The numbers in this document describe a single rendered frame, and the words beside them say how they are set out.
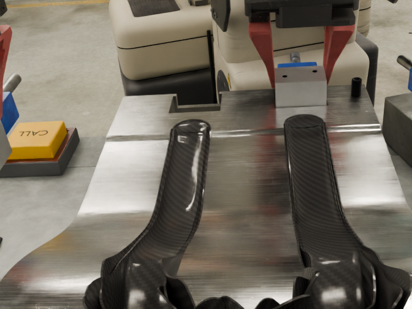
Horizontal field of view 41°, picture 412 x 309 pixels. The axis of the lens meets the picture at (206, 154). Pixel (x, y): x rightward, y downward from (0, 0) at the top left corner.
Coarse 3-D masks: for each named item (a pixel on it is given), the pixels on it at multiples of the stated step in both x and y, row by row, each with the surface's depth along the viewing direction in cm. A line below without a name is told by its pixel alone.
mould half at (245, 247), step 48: (144, 96) 60; (240, 96) 58; (336, 96) 56; (144, 144) 52; (240, 144) 51; (336, 144) 49; (384, 144) 49; (96, 192) 47; (144, 192) 46; (240, 192) 45; (288, 192) 45; (384, 192) 43; (96, 240) 38; (192, 240) 37; (240, 240) 36; (288, 240) 35; (384, 240) 34; (0, 288) 31; (48, 288) 31; (192, 288) 30; (240, 288) 29; (288, 288) 29
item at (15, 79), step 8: (8, 80) 55; (16, 80) 56; (8, 88) 54; (8, 96) 51; (8, 104) 50; (8, 112) 50; (16, 112) 52; (0, 120) 48; (8, 120) 50; (16, 120) 52; (0, 128) 48; (8, 128) 50; (0, 136) 48; (0, 144) 48; (8, 144) 49; (0, 152) 48; (8, 152) 49; (0, 160) 48; (0, 168) 48
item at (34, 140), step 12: (12, 132) 67; (24, 132) 67; (36, 132) 67; (48, 132) 67; (60, 132) 68; (12, 144) 65; (24, 144) 65; (36, 144) 64; (48, 144) 64; (60, 144) 67; (12, 156) 65; (24, 156) 65; (36, 156) 65; (48, 156) 65
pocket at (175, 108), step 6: (174, 96) 60; (174, 102) 60; (174, 108) 60; (180, 108) 61; (186, 108) 61; (192, 108) 60; (198, 108) 60; (204, 108) 60; (210, 108) 60; (216, 108) 60
